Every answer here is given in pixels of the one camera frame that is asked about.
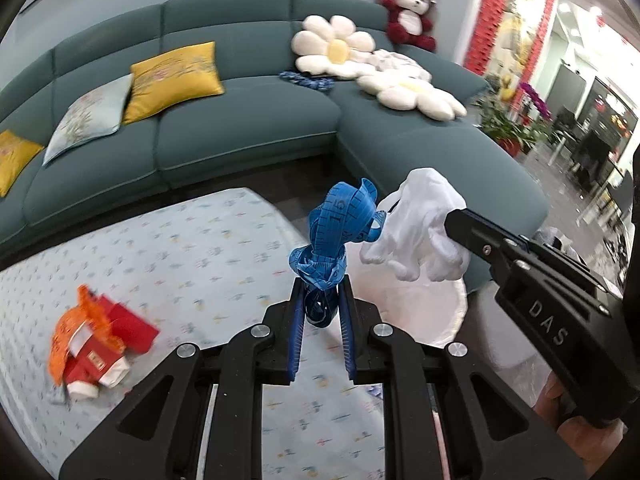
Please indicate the red and white carton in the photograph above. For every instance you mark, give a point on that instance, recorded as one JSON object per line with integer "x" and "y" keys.
{"x": 92, "y": 365}

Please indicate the floral printed tablecloth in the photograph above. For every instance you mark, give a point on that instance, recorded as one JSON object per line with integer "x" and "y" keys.
{"x": 200, "y": 260}

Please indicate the blue patterned cloth band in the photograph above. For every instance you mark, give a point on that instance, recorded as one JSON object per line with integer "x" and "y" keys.
{"x": 305, "y": 80}

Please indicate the white flower cushion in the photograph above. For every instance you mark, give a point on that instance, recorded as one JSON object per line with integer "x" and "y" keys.
{"x": 320, "y": 40}
{"x": 400, "y": 92}

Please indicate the large yellow embroidered cushion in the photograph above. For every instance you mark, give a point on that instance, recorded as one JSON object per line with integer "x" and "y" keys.
{"x": 170, "y": 80}

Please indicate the pale pink folded blanket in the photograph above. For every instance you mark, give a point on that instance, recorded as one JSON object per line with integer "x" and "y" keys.
{"x": 395, "y": 60}

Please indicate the red box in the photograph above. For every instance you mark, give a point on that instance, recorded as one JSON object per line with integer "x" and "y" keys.
{"x": 132, "y": 330}

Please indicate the teal sectional sofa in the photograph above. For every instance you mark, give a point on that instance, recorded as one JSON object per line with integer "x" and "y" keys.
{"x": 240, "y": 135}

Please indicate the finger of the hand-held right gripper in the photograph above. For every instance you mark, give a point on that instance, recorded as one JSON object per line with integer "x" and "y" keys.
{"x": 475, "y": 232}

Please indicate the small yellow embroidered cushion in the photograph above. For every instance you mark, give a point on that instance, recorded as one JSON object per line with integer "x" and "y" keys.
{"x": 15, "y": 157}

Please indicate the grey trash bin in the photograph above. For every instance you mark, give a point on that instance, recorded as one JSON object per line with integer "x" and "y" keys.
{"x": 505, "y": 340}

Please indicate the person's right hand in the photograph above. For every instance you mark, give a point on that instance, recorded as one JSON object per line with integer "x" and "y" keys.
{"x": 575, "y": 440}

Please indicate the blue tape measure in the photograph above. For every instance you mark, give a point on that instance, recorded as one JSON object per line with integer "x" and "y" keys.
{"x": 330, "y": 220}

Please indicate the green potted plant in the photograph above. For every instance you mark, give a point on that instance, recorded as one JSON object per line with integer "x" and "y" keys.
{"x": 505, "y": 125}

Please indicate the clear plastic bag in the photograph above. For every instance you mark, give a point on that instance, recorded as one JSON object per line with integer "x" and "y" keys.
{"x": 557, "y": 242}

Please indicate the purple orchid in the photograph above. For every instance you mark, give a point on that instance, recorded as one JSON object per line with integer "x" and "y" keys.
{"x": 535, "y": 100}

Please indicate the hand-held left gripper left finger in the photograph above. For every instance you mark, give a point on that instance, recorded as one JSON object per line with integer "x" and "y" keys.
{"x": 295, "y": 332}

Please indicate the red and white teddy bear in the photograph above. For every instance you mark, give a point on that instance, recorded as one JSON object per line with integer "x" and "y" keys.
{"x": 407, "y": 20}

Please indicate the white trash bag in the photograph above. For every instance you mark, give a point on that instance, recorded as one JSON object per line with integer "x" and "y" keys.
{"x": 425, "y": 220}

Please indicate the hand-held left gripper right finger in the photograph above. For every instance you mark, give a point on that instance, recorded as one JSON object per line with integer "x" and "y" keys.
{"x": 347, "y": 335}

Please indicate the light blue embroidered cushion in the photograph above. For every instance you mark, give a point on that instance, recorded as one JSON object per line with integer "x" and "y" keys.
{"x": 90, "y": 115}

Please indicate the red paper wall decoration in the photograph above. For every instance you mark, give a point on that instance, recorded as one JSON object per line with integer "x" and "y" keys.
{"x": 482, "y": 20}

